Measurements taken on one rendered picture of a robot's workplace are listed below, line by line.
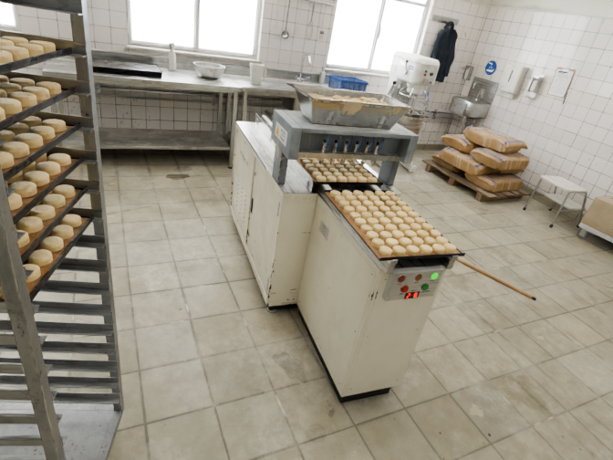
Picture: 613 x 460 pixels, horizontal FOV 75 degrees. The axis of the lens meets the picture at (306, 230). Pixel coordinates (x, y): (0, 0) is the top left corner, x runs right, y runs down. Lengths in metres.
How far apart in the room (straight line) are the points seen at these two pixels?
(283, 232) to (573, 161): 4.27
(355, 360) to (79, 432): 1.13
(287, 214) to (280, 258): 0.28
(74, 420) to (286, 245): 1.22
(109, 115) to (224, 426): 3.75
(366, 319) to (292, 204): 0.73
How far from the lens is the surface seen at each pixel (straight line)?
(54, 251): 1.19
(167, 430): 2.02
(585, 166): 5.69
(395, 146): 2.32
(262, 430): 2.02
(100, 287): 1.48
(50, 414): 1.21
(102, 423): 1.90
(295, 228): 2.17
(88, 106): 1.21
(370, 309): 1.71
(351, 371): 1.96
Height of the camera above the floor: 1.67
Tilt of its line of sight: 29 degrees down
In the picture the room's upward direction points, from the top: 11 degrees clockwise
